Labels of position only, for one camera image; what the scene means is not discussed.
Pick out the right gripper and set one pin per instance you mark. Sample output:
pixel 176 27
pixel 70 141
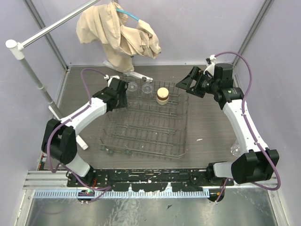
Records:
pixel 196 74

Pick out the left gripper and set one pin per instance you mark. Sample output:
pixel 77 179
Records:
pixel 120 93

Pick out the clear cup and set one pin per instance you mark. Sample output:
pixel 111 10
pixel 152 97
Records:
pixel 235 149
pixel 132 90

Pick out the beige brown travel cup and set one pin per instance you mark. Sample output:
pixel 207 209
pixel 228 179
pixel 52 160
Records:
pixel 162 97

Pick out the clear tumbler from corner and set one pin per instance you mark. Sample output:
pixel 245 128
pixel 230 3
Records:
pixel 147 91

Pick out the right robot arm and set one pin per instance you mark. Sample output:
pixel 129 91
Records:
pixel 256 160

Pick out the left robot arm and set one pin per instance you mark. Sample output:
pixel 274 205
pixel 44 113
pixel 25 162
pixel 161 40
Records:
pixel 59 141

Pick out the beige cloth garment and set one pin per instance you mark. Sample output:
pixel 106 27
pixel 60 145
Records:
pixel 105 24

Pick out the teal clothes hanger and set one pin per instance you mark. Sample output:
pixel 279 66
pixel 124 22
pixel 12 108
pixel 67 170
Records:
pixel 128 14

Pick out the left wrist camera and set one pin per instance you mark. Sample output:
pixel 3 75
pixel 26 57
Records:
pixel 110 78

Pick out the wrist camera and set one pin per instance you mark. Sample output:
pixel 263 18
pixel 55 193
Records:
pixel 110 78
pixel 211 61

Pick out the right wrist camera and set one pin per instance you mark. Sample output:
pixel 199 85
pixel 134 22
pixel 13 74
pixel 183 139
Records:
pixel 211 61

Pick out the grey wire dish rack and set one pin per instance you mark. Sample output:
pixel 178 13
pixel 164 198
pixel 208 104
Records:
pixel 146 127

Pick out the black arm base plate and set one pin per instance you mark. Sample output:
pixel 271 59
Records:
pixel 151 180

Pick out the grey slotted cable duct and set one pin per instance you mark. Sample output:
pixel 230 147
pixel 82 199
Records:
pixel 77 193

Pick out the aluminium frame rail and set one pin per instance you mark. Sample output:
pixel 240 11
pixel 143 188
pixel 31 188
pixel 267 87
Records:
pixel 48 180

